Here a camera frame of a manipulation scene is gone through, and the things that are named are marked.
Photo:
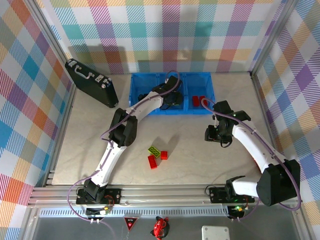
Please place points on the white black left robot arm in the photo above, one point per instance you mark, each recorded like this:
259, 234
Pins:
110, 160

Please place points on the white box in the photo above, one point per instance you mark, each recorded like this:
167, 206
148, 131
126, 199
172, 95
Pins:
215, 233

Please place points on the blue plastic bin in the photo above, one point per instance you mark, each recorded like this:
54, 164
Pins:
200, 85
140, 82
172, 112

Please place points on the black briefcase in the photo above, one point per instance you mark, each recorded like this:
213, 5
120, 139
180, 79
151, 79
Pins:
87, 85

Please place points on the aluminium side rail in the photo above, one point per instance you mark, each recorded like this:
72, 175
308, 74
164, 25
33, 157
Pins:
260, 100
62, 130

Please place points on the small red lego brick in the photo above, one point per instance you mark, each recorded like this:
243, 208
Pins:
164, 155

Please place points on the red triangle button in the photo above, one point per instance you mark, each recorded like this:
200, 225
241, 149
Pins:
130, 222

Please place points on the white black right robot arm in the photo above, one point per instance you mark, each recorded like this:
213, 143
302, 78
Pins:
250, 145

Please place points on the long red lego brick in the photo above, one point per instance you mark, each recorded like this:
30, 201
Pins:
202, 98
195, 101
152, 162

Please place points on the black connector board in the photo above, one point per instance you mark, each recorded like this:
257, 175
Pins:
95, 212
235, 211

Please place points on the red black toy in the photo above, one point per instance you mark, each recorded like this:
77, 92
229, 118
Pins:
160, 227

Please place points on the aluminium mounting rail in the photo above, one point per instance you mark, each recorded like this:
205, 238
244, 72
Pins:
162, 193

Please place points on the green lego brick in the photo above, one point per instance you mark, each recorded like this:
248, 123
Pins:
153, 151

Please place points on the aluminium frame post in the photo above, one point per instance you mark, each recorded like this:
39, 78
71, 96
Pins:
51, 40
272, 37

